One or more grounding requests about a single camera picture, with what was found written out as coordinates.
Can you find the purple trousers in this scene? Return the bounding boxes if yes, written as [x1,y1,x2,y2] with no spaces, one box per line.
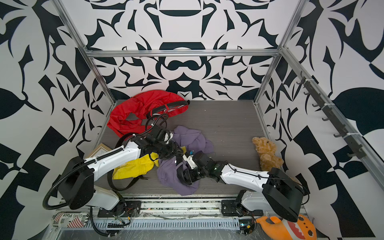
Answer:
[157,126,214,196]

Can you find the yellow trousers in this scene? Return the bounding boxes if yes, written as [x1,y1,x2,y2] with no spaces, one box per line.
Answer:
[112,153,188,182]

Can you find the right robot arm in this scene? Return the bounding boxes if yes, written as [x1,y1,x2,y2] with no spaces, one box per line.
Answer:
[175,151,305,223]

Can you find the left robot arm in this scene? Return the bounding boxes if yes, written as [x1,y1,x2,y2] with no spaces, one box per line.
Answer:
[42,125,184,216]

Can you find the red trousers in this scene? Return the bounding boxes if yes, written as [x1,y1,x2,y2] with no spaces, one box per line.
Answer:
[107,90,187,137]

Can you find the black belt in red trousers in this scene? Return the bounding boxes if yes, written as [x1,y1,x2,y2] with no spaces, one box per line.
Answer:
[146,100,191,120]

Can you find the framed picture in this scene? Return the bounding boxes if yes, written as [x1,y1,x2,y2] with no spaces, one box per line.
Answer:
[86,143,112,158]

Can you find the brown teddy bear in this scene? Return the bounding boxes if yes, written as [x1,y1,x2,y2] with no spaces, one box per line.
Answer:
[252,137,284,172]

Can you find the orange monster plush toy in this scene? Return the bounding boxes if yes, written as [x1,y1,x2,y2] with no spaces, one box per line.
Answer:
[256,215,317,240]

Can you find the striped printed card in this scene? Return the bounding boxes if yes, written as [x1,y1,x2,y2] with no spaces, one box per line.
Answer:
[53,212,90,228]

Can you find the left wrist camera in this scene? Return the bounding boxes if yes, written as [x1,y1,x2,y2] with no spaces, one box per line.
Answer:
[164,131,174,144]

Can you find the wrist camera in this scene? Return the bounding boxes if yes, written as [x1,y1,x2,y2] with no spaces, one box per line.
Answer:
[183,155,197,170]
[164,131,174,144]

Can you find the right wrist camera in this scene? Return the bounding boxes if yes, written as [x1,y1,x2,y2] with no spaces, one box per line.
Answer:
[183,155,197,170]

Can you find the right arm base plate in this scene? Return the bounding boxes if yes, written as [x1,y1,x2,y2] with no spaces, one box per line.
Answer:
[221,200,264,217]

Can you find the white cable duct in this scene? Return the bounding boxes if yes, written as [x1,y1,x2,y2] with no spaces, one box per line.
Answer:
[95,219,240,230]

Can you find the black coat hook rail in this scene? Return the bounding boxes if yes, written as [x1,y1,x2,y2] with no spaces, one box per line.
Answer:
[296,70,367,159]

